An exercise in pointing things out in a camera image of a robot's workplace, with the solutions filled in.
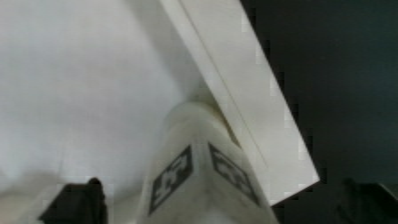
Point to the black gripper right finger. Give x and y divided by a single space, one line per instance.
366 203

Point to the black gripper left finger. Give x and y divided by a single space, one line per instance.
76 207

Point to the white table leg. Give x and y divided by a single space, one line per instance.
201 188

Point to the white square table top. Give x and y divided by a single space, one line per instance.
105 61

